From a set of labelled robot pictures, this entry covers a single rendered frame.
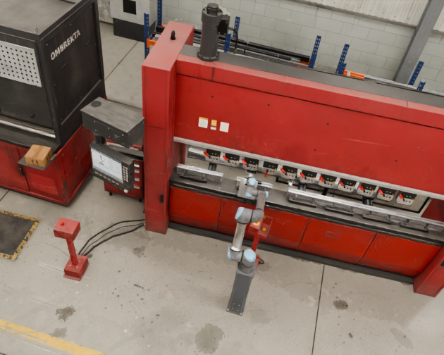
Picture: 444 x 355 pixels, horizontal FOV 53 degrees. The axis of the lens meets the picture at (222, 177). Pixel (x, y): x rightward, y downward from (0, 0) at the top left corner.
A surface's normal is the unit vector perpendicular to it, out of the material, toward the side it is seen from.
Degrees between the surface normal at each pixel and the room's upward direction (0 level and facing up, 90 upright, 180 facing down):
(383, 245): 90
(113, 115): 0
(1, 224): 0
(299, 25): 90
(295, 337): 0
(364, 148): 90
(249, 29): 90
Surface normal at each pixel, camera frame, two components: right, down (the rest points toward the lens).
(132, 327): 0.11, -0.70
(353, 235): -0.20, 0.69
